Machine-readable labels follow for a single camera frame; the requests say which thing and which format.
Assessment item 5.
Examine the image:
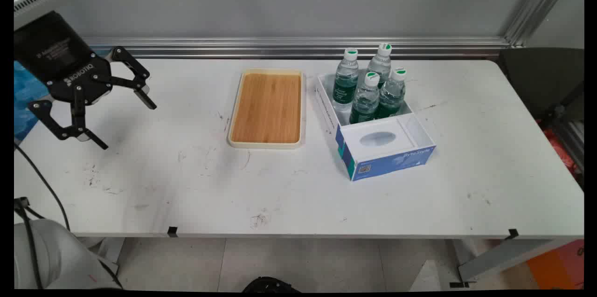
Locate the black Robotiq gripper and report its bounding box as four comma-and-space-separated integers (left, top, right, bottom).
14, 10, 157, 151

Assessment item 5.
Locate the green label water bottle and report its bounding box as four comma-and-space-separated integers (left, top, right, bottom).
349, 72, 381, 124
332, 48, 360, 112
366, 43, 392, 89
375, 68, 407, 119

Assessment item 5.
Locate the blue plastic bag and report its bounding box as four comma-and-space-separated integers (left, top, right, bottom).
14, 48, 112, 142

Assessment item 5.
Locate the wooden tray with cream rim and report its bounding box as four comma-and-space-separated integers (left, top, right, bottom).
227, 69, 307, 150

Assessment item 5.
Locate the black round object on floor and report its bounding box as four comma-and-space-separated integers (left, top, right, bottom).
243, 277, 302, 293

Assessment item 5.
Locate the blue and white cardboard box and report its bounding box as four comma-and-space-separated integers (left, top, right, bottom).
315, 71, 437, 182

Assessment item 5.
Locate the grey metal table leg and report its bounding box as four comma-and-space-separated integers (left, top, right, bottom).
450, 239, 567, 288

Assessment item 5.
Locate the black chair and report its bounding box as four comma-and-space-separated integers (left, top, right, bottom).
498, 48, 584, 123

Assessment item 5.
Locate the red patterned bag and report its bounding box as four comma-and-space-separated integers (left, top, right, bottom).
540, 124, 580, 177

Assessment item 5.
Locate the orange box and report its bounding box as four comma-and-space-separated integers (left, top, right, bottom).
527, 240, 584, 290

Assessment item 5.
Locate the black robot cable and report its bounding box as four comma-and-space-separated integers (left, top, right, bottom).
14, 142, 71, 232
14, 197, 43, 289

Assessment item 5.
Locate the horizontal aluminium frame rail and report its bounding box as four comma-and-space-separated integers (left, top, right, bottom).
83, 37, 512, 60

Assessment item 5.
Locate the slanted aluminium frame post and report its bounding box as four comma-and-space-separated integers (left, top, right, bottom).
504, 0, 579, 48

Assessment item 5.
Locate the aluminium frame bar beside chair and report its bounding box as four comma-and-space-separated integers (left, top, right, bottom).
553, 117, 584, 173

